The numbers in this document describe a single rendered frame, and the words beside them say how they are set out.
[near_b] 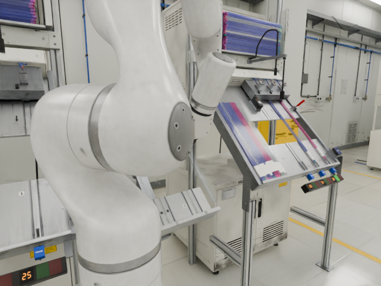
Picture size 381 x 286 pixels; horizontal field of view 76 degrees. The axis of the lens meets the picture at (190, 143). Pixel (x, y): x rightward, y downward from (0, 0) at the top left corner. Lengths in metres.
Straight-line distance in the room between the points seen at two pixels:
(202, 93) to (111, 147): 0.44
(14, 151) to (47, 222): 1.94
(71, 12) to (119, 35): 2.53
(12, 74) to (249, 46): 1.26
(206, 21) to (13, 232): 0.74
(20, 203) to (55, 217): 0.11
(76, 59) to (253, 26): 1.73
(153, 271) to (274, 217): 1.56
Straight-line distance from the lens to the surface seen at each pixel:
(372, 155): 4.75
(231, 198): 1.53
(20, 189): 0.90
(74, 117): 0.32
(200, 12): 0.61
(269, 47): 1.84
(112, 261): 0.35
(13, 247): 0.82
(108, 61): 2.80
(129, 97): 0.27
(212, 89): 0.67
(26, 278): 0.82
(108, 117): 0.28
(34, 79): 1.12
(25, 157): 2.75
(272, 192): 1.79
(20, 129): 1.03
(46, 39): 1.24
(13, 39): 1.24
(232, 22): 1.63
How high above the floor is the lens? 1.10
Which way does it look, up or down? 10 degrees down
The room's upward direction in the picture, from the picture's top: straight up
